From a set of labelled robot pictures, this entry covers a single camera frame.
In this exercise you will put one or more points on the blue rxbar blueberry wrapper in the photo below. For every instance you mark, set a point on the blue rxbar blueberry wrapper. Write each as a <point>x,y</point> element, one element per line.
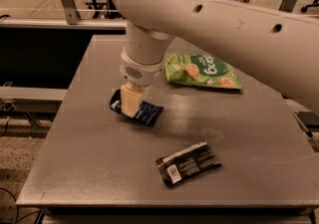
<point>147,113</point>

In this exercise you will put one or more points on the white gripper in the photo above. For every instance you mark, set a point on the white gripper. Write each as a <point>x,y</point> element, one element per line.
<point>144,72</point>

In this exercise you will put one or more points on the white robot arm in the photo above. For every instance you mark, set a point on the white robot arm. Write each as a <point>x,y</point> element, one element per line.
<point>278,49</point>

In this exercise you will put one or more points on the green rice chip bag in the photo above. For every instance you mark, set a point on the green rice chip bag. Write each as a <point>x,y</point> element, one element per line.
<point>200,71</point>

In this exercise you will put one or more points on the left metal fence bracket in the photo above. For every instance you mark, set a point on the left metal fence bracket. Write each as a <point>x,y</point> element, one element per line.
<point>71,13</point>

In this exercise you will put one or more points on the black snack bar wrapper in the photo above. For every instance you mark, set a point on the black snack bar wrapper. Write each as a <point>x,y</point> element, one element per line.
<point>187,163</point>

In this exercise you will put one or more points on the horizontal metal rail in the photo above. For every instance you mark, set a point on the horizontal metal rail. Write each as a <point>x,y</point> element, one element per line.
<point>36,23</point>

